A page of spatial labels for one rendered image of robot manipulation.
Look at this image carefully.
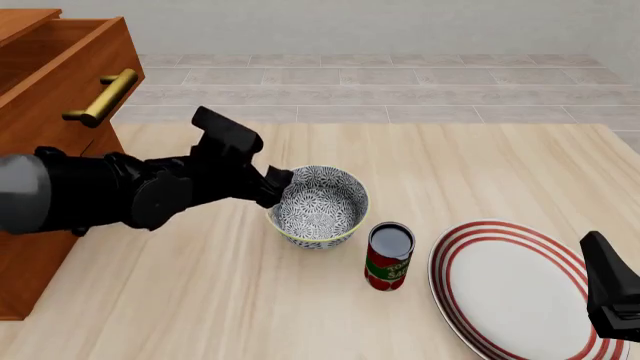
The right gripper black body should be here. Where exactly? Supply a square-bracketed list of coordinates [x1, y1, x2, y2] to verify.
[586, 301, 640, 343]

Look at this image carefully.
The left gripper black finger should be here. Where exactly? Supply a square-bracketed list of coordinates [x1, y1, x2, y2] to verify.
[263, 164, 296, 191]
[253, 182, 285, 210]

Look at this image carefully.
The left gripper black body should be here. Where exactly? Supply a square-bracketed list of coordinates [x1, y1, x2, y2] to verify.
[187, 149, 268, 207]

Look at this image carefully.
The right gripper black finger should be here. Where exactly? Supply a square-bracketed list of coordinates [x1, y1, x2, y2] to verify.
[579, 230, 640, 315]

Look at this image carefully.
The patterned black and white bowl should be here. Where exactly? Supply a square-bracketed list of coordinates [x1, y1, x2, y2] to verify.
[266, 165, 371, 252]

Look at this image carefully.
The wooden cabinet drawer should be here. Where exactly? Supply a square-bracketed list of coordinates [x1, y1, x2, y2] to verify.
[0, 16, 147, 159]

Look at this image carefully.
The wooden cabinet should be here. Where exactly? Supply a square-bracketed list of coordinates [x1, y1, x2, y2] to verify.
[0, 8, 127, 322]

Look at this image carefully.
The white plate with red rings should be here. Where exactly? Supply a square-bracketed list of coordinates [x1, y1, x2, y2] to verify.
[427, 219, 632, 360]

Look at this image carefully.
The red tomato sauce tin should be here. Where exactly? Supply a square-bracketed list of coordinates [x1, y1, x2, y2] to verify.
[363, 221, 417, 293]

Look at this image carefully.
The brass drawer handle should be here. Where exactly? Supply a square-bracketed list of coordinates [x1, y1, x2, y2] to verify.
[61, 68, 140, 129]

